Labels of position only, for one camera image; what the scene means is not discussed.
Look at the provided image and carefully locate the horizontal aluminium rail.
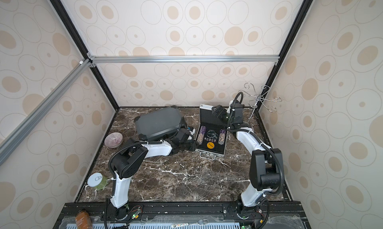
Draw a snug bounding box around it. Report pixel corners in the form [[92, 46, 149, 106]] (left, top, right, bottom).
[[90, 55, 279, 63]]

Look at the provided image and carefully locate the brown bottle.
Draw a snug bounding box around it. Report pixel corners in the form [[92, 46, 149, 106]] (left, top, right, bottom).
[[75, 209, 93, 229]]

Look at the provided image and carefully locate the poker chips right row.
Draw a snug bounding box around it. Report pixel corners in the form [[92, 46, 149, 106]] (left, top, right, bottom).
[[218, 129, 226, 145]]

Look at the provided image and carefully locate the diagonal aluminium rail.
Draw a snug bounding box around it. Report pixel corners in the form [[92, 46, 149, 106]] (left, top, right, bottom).
[[1, 58, 91, 164]]

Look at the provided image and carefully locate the pink patterned bowl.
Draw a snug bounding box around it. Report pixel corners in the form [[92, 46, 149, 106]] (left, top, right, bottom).
[[104, 132, 123, 149]]

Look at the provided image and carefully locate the green tin can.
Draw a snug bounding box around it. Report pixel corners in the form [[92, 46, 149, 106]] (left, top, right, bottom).
[[87, 172, 107, 190]]

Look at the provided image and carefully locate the chrome hook stand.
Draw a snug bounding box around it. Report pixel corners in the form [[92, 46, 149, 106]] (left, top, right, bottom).
[[242, 82, 282, 123]]

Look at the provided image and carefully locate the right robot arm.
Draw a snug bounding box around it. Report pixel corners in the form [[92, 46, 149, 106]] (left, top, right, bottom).
[[212, 101, 284, 219]]

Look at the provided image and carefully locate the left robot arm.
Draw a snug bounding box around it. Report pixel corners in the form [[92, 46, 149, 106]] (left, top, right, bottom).
[[108, 127, 195, 221]]

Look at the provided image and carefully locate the dark grey poker case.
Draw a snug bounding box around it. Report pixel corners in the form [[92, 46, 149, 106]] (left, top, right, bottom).
[[134, 105, 187, 141]]

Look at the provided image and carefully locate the silver aluminium poker case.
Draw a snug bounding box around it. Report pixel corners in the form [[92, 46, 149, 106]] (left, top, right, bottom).
[[195, 104, 227, 161]]

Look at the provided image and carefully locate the silver fork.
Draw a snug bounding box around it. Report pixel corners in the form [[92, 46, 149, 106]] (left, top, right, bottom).
[[171, 219, 209, 229]]

